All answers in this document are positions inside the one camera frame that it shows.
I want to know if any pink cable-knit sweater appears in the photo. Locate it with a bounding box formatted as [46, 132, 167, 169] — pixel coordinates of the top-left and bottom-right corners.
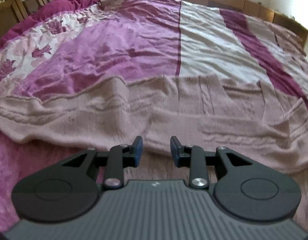
[0, 75, 308, 173]

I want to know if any magenta pillow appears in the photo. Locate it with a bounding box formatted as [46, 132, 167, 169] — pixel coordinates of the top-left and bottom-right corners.
[0, 0, 100, 50]

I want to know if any purple and white bedspread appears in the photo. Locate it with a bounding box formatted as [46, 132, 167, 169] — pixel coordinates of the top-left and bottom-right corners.
[0, 0, 308, 231]

